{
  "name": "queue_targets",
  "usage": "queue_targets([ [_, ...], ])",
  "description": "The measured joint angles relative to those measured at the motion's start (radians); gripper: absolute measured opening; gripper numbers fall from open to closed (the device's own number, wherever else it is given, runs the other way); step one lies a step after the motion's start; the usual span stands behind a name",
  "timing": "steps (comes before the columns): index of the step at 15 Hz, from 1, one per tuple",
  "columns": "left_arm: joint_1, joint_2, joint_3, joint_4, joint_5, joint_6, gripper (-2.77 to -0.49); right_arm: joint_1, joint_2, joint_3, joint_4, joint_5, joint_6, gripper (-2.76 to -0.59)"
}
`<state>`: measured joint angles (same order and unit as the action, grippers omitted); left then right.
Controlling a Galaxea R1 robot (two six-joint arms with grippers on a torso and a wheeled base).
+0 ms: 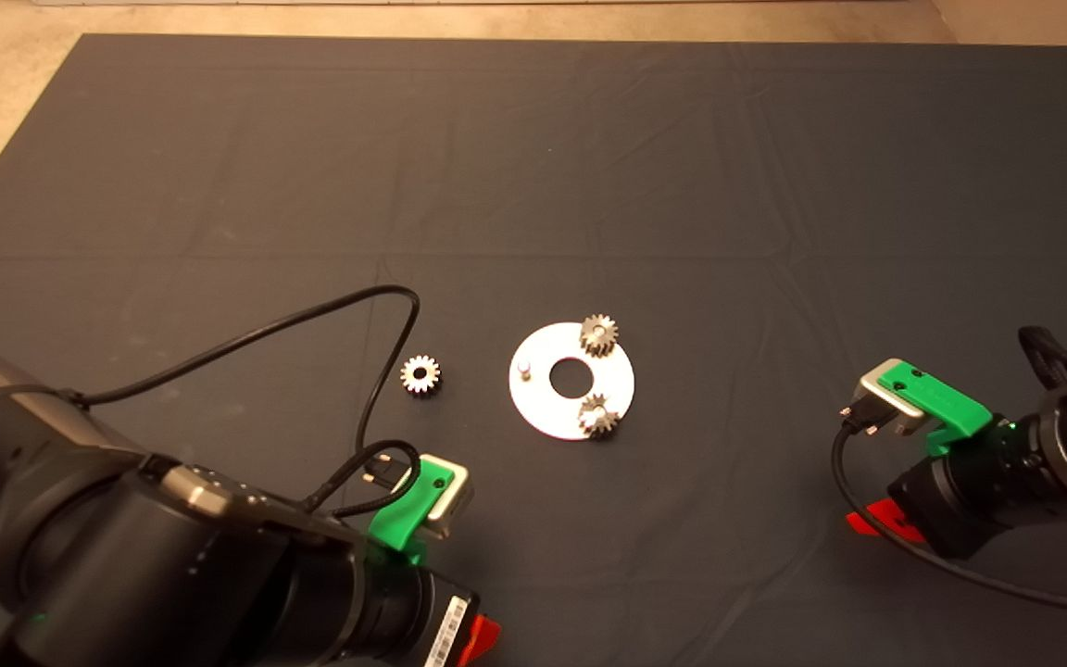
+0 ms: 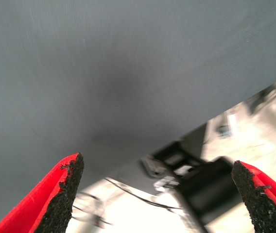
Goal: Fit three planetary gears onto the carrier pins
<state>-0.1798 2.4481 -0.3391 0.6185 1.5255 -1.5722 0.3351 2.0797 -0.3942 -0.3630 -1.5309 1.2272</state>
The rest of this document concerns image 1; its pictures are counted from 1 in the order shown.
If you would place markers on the dark steel planetary gear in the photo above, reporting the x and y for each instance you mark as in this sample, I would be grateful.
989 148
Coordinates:
608 424
589 345

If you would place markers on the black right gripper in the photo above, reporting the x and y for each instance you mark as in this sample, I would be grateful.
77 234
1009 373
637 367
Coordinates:
969 500

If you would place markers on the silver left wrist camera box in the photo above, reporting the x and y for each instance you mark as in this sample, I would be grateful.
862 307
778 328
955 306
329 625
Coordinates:
455 505

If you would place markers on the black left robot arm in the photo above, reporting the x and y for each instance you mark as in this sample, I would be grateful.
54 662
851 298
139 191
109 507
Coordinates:
107 556

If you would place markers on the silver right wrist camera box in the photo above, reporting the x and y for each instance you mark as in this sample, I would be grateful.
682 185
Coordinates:
895 403

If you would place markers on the shiny steel planetary gear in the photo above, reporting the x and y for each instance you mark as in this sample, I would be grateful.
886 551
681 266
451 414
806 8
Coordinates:
409 369

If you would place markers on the green left camera mount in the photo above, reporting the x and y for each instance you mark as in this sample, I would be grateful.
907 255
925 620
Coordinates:
399 528

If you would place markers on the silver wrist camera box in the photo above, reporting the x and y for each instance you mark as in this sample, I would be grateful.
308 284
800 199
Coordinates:
895 403
455 505

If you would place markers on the round metal carrier plate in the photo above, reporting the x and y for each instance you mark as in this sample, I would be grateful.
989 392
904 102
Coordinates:
538 403

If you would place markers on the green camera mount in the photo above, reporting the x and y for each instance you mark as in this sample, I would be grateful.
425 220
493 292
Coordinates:
946 403
399 528

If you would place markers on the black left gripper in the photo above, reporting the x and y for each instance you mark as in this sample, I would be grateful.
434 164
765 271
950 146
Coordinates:
413 616

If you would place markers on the dark grey table cloth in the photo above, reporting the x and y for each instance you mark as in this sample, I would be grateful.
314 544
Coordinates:
533 185

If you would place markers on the green right camera mount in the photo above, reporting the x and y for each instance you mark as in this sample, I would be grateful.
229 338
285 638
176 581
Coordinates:
946 403

